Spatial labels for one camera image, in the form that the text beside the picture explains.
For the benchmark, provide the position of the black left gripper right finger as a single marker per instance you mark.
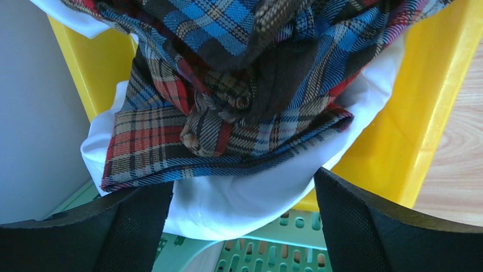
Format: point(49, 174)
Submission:
point(366, 232)

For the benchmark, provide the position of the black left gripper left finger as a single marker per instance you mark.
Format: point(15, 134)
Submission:
point(117, 232)

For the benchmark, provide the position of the white long sleeve shirt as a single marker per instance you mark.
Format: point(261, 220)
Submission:
point(224, 207)

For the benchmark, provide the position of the green mesh file rack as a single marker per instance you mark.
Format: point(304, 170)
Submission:
point(293, 242)

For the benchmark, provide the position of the yellow plastic bin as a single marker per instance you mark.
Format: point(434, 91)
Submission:
point(392, 156)

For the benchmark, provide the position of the multicolour plaid shirt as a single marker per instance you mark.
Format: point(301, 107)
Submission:
point(232, 88)

